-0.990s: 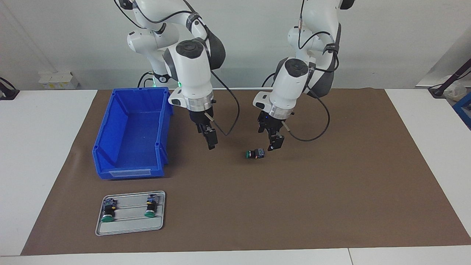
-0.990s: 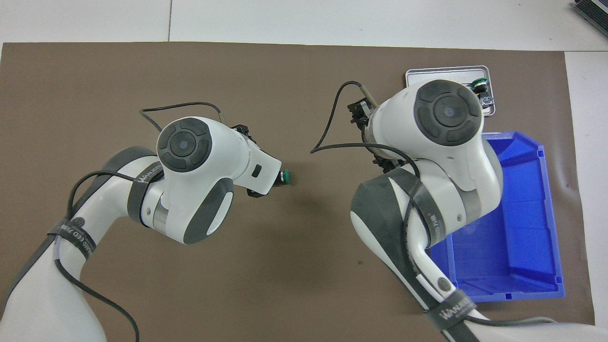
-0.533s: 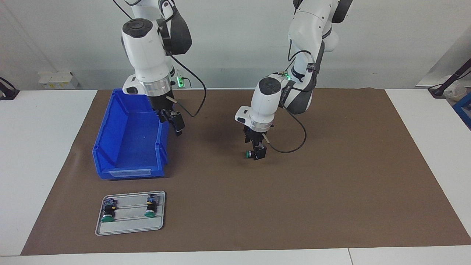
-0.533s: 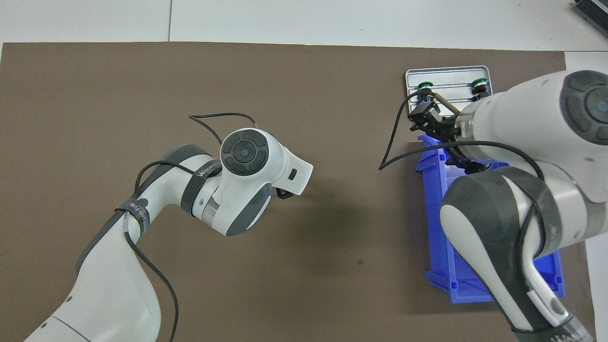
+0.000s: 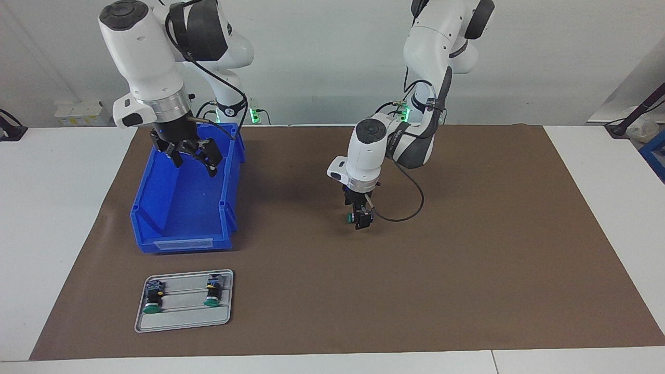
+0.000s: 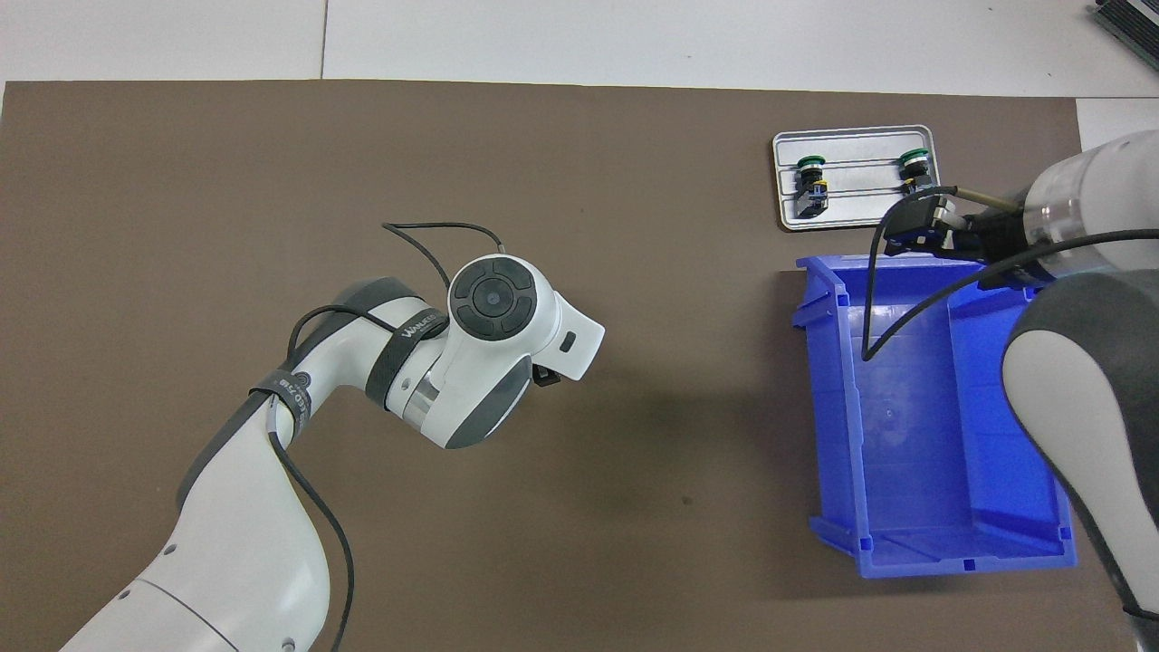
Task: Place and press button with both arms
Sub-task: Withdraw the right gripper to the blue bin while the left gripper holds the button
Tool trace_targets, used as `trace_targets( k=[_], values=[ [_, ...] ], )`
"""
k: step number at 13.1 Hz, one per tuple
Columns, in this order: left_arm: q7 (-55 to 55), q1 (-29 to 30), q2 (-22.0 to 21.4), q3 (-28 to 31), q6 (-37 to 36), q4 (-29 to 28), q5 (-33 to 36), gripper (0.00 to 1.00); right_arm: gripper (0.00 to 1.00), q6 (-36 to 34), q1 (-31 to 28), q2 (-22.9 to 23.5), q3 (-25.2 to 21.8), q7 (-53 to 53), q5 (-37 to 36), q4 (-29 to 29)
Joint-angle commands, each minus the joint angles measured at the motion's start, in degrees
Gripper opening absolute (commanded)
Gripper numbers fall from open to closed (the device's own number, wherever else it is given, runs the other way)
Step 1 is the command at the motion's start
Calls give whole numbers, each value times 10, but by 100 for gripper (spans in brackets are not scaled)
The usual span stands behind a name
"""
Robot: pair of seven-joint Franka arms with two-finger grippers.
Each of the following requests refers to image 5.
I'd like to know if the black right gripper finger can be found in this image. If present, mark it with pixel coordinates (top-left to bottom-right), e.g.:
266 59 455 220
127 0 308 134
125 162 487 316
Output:
150 130 183 168
182 138 224 178

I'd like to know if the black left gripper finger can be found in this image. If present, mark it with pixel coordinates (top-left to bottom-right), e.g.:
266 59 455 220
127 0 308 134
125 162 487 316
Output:
354 207 376 231

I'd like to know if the blue plastic storage bin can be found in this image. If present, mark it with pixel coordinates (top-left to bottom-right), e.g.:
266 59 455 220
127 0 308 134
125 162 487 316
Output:
129 123 246 255

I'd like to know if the white cardboard box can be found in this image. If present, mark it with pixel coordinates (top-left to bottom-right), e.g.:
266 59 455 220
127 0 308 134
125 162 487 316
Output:
55 100 112 126

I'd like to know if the brown table mat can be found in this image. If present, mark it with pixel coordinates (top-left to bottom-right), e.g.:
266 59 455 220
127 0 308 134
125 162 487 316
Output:
29 124 665 362

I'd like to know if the black table clamp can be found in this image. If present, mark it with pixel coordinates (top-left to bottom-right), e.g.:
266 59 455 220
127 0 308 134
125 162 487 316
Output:
0 109 28 142

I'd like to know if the grey metal tray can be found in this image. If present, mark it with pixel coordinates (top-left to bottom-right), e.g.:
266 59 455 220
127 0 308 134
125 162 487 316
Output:
134 269 234 333

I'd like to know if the black stand pole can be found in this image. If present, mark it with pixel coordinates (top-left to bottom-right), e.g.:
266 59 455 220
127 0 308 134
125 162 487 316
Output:
605 83 665 137

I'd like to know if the clear plastic bag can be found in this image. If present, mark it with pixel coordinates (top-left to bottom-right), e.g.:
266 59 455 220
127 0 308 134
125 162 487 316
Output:
626 115 659 143

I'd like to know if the black base cable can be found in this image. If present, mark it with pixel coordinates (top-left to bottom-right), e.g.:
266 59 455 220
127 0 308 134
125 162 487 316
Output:
370 100 411 124
194 100 218 124

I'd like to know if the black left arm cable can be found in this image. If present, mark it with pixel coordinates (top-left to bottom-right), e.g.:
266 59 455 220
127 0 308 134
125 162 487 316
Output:
364 65 453 223

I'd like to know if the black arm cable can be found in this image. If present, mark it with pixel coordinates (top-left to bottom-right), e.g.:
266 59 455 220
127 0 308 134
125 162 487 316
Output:
364 65 453 223
165 3 249 141

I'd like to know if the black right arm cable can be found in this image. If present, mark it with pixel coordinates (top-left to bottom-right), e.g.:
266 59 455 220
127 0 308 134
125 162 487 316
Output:
165 3 249 141

